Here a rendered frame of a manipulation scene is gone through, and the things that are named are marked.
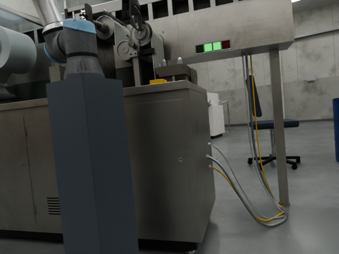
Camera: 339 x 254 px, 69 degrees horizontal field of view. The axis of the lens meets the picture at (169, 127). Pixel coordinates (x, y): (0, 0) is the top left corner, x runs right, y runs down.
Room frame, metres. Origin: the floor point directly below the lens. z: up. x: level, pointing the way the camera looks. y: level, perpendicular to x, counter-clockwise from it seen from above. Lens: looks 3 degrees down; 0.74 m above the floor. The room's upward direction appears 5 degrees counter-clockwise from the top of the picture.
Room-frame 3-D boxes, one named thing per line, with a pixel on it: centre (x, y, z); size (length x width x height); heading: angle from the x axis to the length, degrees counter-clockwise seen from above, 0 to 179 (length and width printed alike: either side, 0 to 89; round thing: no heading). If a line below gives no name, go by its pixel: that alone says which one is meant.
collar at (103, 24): (1.58, 0.37, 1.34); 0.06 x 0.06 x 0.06; 73
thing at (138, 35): (1.51, 0.13, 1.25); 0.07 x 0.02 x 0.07; 73
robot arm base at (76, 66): (0.96, 0.31, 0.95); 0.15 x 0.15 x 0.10
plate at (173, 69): (1.63, -0.10, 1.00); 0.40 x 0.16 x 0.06; 163
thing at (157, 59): (1.62, 0.03, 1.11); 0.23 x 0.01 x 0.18; 163
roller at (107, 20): (1.73, 0.32, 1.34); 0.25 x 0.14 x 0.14; 163
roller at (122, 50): (1.68, 0.20, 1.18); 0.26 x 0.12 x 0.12; 163
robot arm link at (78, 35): (0.96, 0.31, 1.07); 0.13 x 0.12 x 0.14; 48
